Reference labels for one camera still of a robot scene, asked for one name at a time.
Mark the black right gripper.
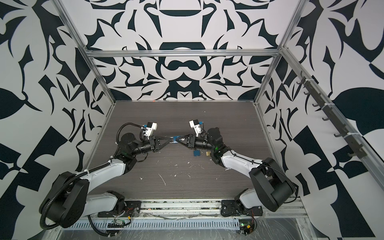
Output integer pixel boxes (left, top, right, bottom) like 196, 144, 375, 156
177, 135, 217, 153

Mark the blue padlock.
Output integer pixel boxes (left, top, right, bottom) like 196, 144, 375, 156
193, 150, 201, 157
170, 136, 178, 144

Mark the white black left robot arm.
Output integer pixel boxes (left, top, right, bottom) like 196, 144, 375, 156
39, 122, 168, 230

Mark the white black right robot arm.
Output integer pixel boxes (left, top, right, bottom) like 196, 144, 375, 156
175, 128, 296, 217

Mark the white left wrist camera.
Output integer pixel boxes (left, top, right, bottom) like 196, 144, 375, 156
142, 122, 158, 138

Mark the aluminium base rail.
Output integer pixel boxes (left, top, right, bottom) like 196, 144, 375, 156
133, 198, 308, 220

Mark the white slotted cable duct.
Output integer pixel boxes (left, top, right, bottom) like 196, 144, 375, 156
64, 218, 244, 231

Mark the grey wall hook rail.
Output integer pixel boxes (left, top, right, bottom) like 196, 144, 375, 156
298, 77, 368, 159

